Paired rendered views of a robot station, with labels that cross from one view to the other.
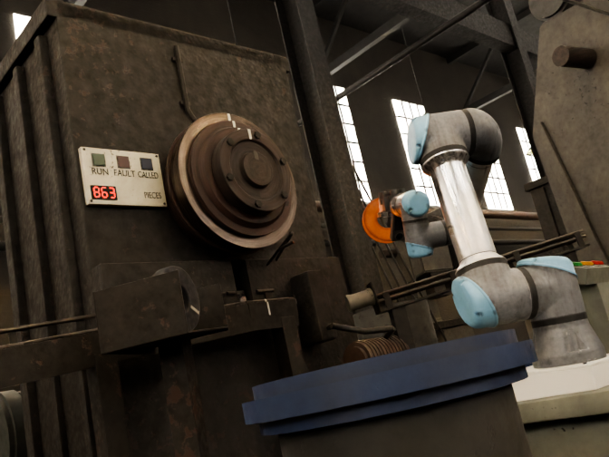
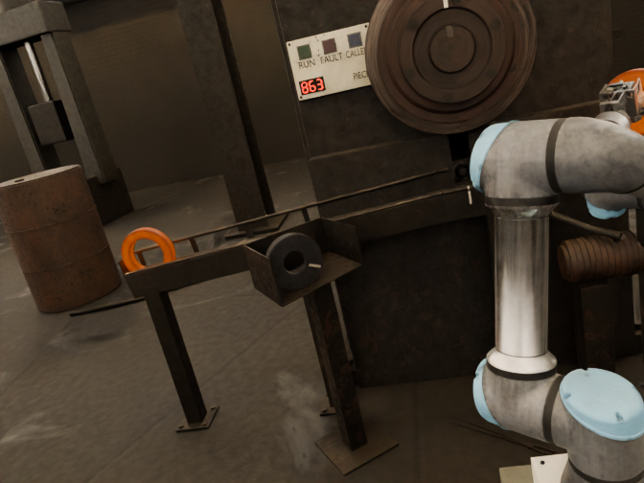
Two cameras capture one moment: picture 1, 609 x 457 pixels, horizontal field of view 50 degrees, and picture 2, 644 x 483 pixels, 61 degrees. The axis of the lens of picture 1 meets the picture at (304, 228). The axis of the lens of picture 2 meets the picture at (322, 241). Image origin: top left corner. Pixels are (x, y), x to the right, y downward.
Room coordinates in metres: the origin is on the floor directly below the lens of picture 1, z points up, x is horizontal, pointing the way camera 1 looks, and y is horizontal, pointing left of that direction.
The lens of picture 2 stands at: (0.74, -0.89, 1.14)
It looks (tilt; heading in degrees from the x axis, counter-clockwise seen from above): 17 degrees down; 56
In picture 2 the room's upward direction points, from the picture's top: 13 degrees counter-clockwise
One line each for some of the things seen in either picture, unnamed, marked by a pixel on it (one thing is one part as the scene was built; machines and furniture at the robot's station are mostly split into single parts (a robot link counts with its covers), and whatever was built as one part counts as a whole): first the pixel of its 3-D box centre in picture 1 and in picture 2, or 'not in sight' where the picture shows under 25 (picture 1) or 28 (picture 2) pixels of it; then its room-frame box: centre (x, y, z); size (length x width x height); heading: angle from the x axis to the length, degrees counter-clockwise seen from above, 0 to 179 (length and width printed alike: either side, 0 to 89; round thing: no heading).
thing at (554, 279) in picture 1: (546, 286); (598, 419); (1.46, -0.49, 0.52); 0.13 x 0.12 x 0.14; 98
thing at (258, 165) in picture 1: (253, 171); (450, 49); (1.98, 0.12, 1.11); 0.28 x 0.06 x 0.28; 135
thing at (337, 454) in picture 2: (186, 443); (325, 348); (1.52, 0.36, 0.36); 0.26 x 0.20 x 0.72; 170
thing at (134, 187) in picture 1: (123, 178); (333, 62); (1.89, 0.51, 1.15); 0.26 x 0.02 x 0.18; 135
